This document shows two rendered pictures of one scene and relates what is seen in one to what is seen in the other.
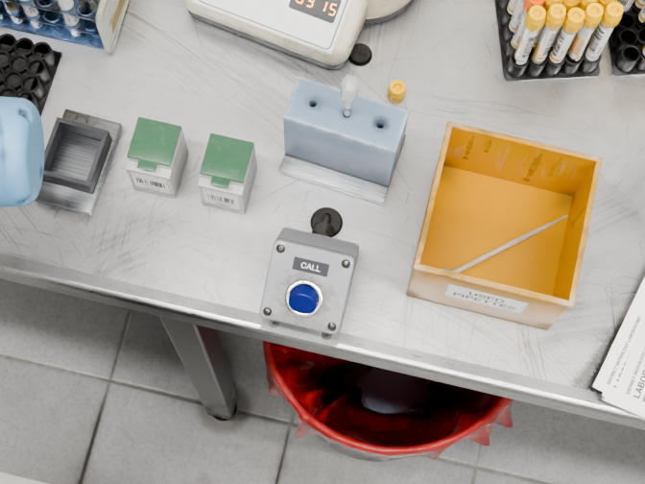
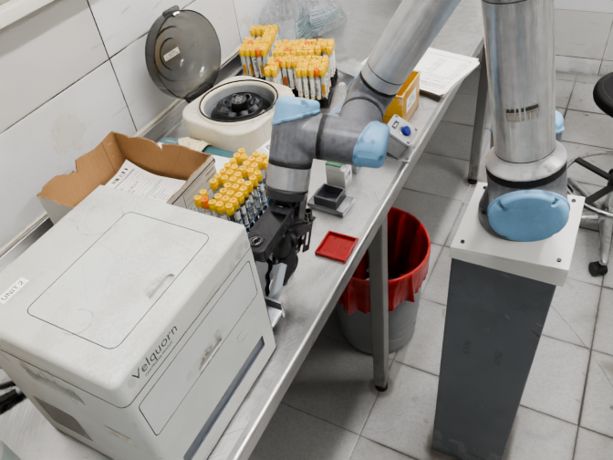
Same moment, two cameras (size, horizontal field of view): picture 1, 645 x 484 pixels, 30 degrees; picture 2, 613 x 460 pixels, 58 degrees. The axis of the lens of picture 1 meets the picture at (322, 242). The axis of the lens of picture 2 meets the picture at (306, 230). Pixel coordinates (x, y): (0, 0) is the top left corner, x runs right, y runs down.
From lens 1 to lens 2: 113 cm
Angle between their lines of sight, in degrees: 43
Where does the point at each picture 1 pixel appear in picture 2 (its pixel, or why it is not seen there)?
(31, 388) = not seen: outside the picture
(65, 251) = (367, 210)
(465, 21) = not seen: hidden behind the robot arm
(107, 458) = (399, 442)
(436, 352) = (423, 126)
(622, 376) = (437, 89)
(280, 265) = (393, 131)
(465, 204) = not seen: hidden behind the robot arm
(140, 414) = (379, 423)
